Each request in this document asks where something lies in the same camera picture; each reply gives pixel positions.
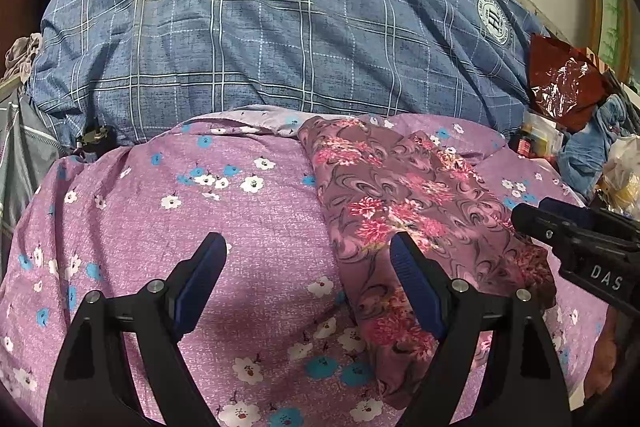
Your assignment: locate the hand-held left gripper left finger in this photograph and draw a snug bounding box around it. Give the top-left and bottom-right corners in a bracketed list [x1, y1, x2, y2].
[44, 232, 228, 427]

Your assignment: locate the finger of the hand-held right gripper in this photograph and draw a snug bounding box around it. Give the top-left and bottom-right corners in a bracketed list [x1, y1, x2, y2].
[511, 197, 598, 258]

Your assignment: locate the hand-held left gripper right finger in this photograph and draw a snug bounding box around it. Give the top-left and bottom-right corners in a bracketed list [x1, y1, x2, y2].
[389, 231, 572, 427]

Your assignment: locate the maroon floral shirt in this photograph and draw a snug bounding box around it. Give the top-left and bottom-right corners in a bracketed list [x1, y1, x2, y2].
[297, 117, 558, 410]

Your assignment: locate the purple floral bed sheet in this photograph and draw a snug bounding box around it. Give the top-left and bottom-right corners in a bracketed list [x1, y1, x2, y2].
[0, 104, 613, 427]

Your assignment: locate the dark bottle with red label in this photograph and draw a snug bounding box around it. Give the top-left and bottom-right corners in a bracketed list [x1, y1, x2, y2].
[517, 127, 539, 156]

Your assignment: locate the pale yellow plastic bag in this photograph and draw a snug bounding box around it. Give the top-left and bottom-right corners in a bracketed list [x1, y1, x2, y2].
[602, 134, 640, 214]

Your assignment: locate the clear plastic packet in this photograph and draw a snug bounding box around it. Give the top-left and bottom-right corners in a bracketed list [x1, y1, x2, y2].
[525, 112, 567, 156]

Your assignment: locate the blue crumpled cloth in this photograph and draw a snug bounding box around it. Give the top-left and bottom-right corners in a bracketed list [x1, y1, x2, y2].
[557, 94, 640, 202]

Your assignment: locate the red plastic bag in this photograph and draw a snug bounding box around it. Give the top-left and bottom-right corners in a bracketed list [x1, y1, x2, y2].
[527, 33, 621, 132]

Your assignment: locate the black power plug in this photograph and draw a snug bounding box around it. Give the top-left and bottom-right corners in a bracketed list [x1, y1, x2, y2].
[77, 124, 117, 158]

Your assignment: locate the gold framed picture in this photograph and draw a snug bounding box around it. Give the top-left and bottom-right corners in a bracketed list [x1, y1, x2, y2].
[587, 0, 637, 82]

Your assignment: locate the blue plaid quilt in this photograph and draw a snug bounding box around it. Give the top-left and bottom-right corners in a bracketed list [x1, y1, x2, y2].
[27, 0, 551, 145]

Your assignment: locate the crumpled lilac cloth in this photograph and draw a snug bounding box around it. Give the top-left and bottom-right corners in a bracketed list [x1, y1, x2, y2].
[2, 33, 45, 82]

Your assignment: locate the brown headboard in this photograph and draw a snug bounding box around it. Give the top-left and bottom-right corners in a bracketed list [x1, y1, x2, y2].
[0, 0, 46, 68]

